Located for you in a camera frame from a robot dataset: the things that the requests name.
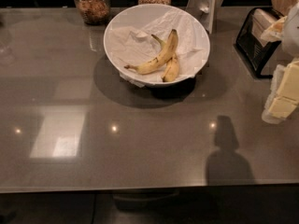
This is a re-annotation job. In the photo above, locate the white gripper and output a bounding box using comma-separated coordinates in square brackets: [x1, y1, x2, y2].
[261, 3, 299, 119]

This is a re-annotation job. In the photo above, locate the long yellow banana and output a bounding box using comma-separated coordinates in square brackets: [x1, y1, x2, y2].
[124, 29, 178, 75]

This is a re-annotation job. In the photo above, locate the short yellow banana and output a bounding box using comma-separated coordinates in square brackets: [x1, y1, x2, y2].
[150, 34, 180, 83]

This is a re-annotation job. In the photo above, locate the white bowl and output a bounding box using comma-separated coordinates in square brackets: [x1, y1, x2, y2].
[103, 3, 211, 89]

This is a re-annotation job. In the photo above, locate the white paper towel liner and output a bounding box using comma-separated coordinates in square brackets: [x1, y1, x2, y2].
[107, 7, 209, 89]

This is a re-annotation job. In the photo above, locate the glass jar with nuts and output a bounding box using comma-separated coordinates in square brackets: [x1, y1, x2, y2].
[74, 0, 110, 25]

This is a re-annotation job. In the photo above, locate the black wire napkin holder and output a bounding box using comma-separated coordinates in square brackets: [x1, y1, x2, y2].
[235, 7, 280, 79]

